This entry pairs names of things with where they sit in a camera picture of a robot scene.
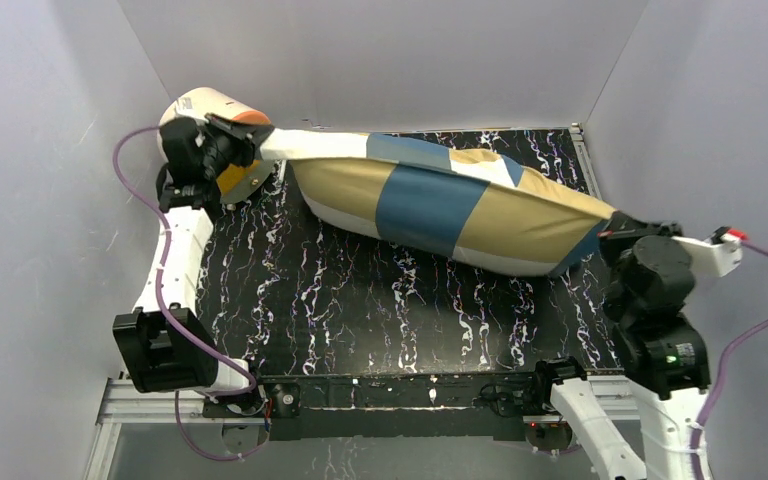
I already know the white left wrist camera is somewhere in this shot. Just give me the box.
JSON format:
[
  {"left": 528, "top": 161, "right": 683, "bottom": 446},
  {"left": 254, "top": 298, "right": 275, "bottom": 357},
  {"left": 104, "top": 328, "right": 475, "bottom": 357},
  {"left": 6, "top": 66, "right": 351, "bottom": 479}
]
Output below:
[{"left": 158, "top": 95, "right": 207, "bottom": 126}]

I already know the aluminium table frame rail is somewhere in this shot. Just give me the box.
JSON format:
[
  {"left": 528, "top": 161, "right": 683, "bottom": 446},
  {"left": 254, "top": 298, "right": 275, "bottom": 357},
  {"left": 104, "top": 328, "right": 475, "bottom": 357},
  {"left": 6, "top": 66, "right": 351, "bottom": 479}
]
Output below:
[{"left": 83, "top": 122, "right": 717, "bottom": 480}]

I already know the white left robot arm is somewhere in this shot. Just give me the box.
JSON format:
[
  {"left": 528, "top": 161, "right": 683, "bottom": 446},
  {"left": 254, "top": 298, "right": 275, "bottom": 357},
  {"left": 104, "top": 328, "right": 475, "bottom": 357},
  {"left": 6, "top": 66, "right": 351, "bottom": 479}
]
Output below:
[{"left": 112, "top": 113, "right": 274, "bottom": 396}]

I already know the blue beige white pillowcase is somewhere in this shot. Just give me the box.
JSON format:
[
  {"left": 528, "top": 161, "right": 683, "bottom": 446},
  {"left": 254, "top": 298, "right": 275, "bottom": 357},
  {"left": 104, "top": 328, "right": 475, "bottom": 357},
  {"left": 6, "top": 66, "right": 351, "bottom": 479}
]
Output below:
[{"left": 259, "top": 129, "right": 614, "bottom": 277}]

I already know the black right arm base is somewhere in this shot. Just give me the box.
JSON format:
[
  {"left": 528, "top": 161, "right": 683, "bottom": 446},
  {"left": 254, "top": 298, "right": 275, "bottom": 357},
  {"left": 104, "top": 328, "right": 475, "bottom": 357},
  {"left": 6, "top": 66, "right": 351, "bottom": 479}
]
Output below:
[{"left": 473, "top": 378, "right": 583, "bottom": 457}]

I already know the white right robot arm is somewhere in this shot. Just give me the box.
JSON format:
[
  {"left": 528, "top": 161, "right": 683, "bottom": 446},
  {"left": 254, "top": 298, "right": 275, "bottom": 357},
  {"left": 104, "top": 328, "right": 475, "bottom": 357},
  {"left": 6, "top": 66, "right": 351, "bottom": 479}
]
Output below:
[{"left": 535, "top": 212, "right": 742, "bottom": 479}]

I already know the round cream drawer cabinet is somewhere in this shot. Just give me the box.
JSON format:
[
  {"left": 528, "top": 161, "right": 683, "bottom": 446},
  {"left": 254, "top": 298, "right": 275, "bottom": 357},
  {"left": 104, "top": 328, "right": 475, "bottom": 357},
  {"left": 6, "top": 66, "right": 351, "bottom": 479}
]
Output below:
[{"left": 155, "top": 86, "right": 279, "bottom": 207}]

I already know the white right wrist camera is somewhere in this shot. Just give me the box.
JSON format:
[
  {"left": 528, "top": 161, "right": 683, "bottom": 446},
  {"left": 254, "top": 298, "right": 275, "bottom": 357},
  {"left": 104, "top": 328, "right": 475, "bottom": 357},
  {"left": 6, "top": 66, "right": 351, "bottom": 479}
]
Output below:
[{"left": 672, "top": 226, "right": 748, "bottom": 278}]

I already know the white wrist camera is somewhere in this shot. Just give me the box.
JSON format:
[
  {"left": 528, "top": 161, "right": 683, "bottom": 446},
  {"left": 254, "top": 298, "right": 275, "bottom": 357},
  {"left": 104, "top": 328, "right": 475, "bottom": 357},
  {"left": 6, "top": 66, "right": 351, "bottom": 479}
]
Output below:
[
  {"left": 158, "top": 95, "right": 207, "bottom": 126},
  {"left": 672, "top": 226, "right": 748, "bottom": 278}
]

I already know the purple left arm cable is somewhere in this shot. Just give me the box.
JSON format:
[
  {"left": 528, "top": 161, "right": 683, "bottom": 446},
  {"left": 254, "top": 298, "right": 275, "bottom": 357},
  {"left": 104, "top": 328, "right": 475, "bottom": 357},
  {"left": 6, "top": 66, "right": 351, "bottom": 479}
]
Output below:
[{"left": 112, "top": 125, "right": 259, "bottom": 463}]

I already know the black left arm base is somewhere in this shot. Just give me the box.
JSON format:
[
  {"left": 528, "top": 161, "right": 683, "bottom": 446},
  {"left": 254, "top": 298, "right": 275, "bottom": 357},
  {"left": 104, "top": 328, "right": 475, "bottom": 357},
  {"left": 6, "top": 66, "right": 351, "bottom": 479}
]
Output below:
[{"left": 201, "top": 376, "right": 302, "bottom": 453}]

